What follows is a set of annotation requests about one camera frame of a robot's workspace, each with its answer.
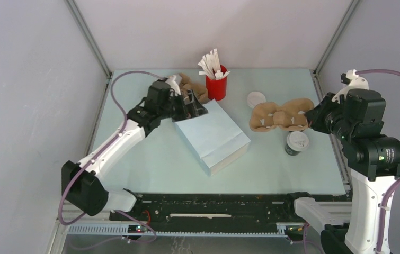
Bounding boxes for brown cardboard cup carrier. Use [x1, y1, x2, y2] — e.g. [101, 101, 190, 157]
[178, 73, 210, 104]

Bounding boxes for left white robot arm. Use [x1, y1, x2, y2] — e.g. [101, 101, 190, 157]
[59, 74, 208, 220]

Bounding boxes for red ribbed cup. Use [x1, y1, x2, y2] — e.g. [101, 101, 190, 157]
[206, 65, 228, 101]

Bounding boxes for brown two-cup carrier tray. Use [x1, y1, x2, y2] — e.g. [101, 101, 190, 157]
[249, 98, 314, 132]

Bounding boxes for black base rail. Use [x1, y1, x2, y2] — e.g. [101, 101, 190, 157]
[108, 192, 351, 236]

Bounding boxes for white plastic cup lid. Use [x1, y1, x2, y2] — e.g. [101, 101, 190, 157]
[247, 91, 266, 108]

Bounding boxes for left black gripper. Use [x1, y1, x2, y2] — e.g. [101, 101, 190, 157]
[158, 88, 207, 122]

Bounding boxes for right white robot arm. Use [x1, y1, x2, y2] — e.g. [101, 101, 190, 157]
[283, 70, 400, 253]

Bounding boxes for light blue paper bag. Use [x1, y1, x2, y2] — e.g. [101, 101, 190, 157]
[175, 101, 251, 177]

